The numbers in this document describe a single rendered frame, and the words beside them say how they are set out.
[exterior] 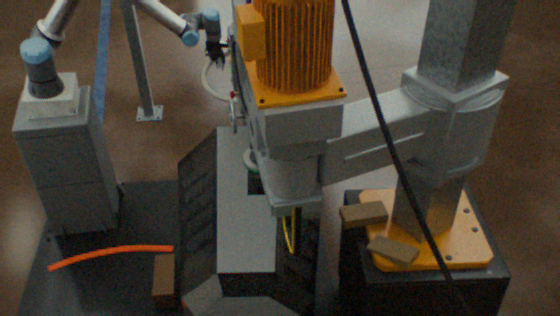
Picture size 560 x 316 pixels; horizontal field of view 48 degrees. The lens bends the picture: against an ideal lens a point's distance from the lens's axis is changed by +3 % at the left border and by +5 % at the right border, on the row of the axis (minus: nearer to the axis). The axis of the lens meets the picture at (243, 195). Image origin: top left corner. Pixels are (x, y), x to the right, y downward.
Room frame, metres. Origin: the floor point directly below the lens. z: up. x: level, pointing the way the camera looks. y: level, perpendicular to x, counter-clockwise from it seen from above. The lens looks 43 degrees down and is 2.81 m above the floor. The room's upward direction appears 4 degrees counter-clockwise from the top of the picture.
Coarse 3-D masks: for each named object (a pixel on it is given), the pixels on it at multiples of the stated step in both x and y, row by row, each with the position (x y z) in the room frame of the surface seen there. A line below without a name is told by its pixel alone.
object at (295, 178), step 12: (312, 156) 1.62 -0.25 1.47; (276, 168) 1.62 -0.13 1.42; (288, 168) 1.60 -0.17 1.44; (300, 168) 1.60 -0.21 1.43; (312, 168) 1.62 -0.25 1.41; (276, 180) 1.62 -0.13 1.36; (288, 180) 1.60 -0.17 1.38; (300, 180) 1.60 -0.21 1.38; (312, 180) 1.62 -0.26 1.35; (276, 192) 1.62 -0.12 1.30; (288, 192) 1.60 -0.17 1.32; (300, 192) 1.60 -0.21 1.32
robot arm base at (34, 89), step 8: (48, 80) 2.90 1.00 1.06; (56, 80) 2.94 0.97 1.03; (32, 88) 2.90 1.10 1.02; (40, 88) 2.88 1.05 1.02; (48, 88) 2.89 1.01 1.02; (56, 88) 2.92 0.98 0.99; (64, 88) 2.97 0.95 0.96; (32, 96) 2.90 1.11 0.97; (40, 96) 2.87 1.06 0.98; (48, 96) 2.88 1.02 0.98; (56, 96) 2.90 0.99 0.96
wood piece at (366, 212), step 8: (344, 208) 1.99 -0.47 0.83; (352, 208) 1.98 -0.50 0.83; (360, 208) 1.98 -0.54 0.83; (368, 208) 1.98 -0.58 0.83; (376, 208) 1.97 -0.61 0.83; (384, 208) 1.97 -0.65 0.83; (344, 216) 1.94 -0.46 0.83; (352, 216) 1.93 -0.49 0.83; (360, 216) 1.93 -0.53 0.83; (368, 216) 1.93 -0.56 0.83; (376, 216) 1.92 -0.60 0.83; (384, 216) 1.93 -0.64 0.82; (344, 224) 1.92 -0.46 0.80; (352, 224) 1.91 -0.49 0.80; (360, 224) 1.91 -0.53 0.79; (368, 224) 1.92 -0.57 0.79
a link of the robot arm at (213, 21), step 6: (204, 12) 3.12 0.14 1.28; (210, 12) 3.12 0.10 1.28; (216, 12) 3.13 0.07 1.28; (204, 18) 3.11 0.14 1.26; (210, 18) 3.09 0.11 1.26; (216, 18) 3.10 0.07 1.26; (204, 24) 3.09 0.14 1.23; (210, 24) 3.09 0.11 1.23; (216, 24) 3.10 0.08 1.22; (210, 30) 3.10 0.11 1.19; (216, 30) 3.10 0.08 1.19
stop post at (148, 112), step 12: (120, 0) 4.02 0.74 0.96; (132, 12) 4.02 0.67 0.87; (132, 24) 4.02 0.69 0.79; (132, 36) 4.02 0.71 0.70; (132, 48) 4.02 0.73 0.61; (132, 60) 4.02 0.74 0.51; (144, 60) 4.07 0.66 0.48; (144, 72) 4.02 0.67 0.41; (144, 84) 4.02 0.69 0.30; (144, 96) 4.02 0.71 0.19; (144, 108) 4.02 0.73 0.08; (156, 108) 4.12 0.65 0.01; (144, 120) 3.97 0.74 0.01; (156, 120) 3.96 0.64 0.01
